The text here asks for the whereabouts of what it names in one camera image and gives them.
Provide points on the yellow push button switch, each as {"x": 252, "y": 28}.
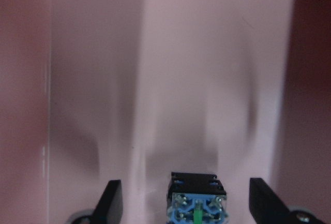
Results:
{"x": 196, "y": 198}

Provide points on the pink plastic bin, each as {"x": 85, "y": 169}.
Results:
{"x": 95, "y": 90}

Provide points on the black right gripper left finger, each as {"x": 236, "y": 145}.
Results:
{"x": 108, "y": 208}

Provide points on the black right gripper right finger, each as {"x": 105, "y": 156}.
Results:
{"x": 267, "y": 208}

